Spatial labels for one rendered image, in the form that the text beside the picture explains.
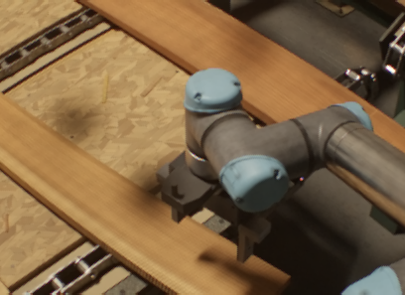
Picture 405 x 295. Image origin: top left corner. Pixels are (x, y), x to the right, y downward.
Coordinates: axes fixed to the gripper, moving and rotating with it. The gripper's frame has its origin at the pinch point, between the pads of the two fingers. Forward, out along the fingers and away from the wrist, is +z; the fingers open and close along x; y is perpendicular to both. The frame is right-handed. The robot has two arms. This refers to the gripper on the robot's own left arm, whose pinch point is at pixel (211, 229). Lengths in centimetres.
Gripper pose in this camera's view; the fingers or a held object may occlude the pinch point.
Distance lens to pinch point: 119.9
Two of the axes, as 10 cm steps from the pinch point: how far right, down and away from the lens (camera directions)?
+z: 0.0, 6.8, 7.3
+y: 6.2, -5.7, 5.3
